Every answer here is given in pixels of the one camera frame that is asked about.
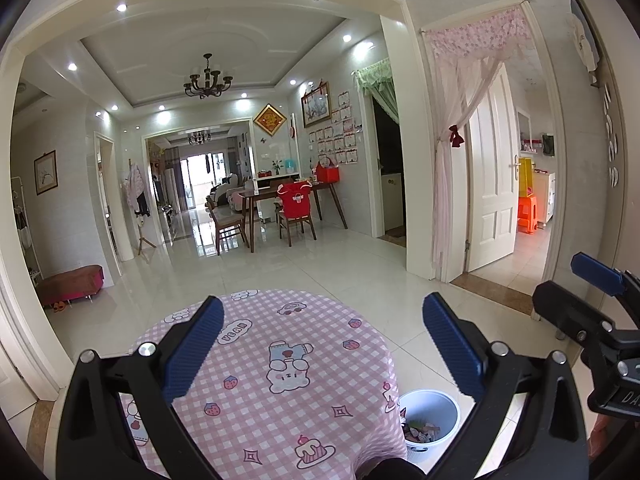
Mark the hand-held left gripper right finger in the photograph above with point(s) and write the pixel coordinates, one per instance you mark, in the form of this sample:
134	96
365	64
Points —
452	345

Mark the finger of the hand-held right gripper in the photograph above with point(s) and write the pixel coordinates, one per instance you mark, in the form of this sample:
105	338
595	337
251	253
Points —
560	305
597	272

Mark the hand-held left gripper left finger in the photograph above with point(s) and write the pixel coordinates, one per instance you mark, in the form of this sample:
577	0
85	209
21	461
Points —
195	345

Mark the white plastic bin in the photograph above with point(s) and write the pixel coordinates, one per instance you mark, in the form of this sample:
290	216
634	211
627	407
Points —
440	410

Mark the pile of wrappers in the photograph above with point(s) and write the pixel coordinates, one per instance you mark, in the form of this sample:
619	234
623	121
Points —
422	432

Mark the pink checked tablecloth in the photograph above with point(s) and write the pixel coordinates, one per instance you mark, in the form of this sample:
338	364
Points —
240	410

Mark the orange plastic stool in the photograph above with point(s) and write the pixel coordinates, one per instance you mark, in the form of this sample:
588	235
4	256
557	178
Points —
527	212

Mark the wooden coat stand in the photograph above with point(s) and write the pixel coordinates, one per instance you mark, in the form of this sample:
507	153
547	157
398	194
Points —
145	242

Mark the white panel door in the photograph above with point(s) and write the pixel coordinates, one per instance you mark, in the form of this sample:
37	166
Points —
492	210

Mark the yellow plastic box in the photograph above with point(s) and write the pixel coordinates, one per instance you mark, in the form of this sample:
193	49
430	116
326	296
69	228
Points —
526	175

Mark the wooden dining chair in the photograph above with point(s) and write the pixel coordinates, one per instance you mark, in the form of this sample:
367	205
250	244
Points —
225	220
300	227

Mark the red bench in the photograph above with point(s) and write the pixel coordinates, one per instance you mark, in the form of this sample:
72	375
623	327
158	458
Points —
70	282

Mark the white appliance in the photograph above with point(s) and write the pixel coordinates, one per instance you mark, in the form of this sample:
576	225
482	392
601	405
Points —
392	200

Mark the grey sofa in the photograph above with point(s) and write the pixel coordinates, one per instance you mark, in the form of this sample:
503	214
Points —
232	192

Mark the white framed mirror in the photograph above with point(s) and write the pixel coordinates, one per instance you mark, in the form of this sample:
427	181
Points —
525	130

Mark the pink floral curtain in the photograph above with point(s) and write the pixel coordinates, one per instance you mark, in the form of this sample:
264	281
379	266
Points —
445	185

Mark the wooden dining table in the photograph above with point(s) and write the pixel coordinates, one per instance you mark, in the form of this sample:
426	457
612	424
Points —
260	194

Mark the white hanging jacket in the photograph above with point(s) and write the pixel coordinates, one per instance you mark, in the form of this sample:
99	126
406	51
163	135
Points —
135	185

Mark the white sideboard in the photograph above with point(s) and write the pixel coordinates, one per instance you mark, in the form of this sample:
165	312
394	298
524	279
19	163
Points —
275	177

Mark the red bow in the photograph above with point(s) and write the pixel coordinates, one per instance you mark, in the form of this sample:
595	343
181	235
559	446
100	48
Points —
456	136

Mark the small green plant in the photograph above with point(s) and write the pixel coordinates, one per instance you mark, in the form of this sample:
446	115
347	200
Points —
275	165

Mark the teal jar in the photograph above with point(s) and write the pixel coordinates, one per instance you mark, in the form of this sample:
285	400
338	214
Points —
288	166

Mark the small black chandelier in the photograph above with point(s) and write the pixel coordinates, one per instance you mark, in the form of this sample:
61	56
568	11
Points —
199	137

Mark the white clothes rack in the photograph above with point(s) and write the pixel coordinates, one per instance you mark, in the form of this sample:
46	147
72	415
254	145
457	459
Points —
22	225

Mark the red gift bag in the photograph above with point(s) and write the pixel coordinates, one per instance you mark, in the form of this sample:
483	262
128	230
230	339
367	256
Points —
327	174

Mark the small framed picture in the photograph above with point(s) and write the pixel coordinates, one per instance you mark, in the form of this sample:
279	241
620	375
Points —
45	172

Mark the red gold diamond ornament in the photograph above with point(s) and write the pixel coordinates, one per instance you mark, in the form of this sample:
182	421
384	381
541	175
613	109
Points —
269	120

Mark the large black chandelier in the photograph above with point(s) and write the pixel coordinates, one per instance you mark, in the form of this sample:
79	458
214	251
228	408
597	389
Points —
207	82

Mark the framed painting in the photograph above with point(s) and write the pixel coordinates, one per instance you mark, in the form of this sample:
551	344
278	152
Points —
316	105

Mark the green curtain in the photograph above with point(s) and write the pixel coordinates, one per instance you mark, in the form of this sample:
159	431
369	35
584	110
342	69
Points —
382	85

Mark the recessed ceiling spotlights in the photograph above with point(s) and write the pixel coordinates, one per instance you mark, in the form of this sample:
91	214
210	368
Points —
121	7

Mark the white wall sticker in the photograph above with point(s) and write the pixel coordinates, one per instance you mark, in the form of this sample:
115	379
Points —
582	40

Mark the red paddle wall ornament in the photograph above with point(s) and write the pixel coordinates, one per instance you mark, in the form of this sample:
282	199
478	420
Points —
292	132

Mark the group of wall certificates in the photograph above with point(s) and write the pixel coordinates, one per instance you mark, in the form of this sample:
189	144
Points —
335	140

